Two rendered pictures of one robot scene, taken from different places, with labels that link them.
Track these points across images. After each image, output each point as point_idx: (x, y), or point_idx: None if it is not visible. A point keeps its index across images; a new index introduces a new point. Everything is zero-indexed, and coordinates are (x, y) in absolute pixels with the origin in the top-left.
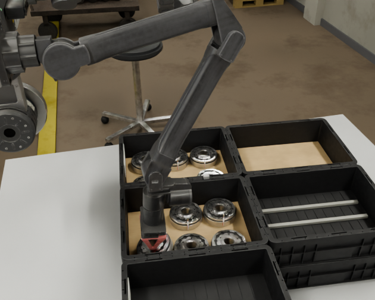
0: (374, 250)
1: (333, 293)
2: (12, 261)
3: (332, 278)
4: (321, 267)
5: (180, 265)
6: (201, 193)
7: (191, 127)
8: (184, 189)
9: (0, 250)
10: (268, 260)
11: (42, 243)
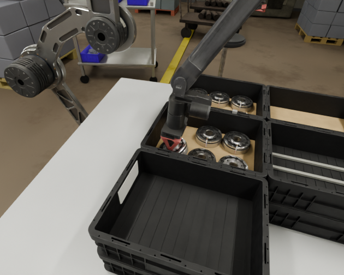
0: None
1: (314, 244)
2: (92, 131)
3: (318, 232)
4: (311, 218)
5: (182, 167)
6: (226, 124)
7: (225, 42)
8: (204, 104)
9: (90, 123)
10: (260, 191)
11: (114, 126)
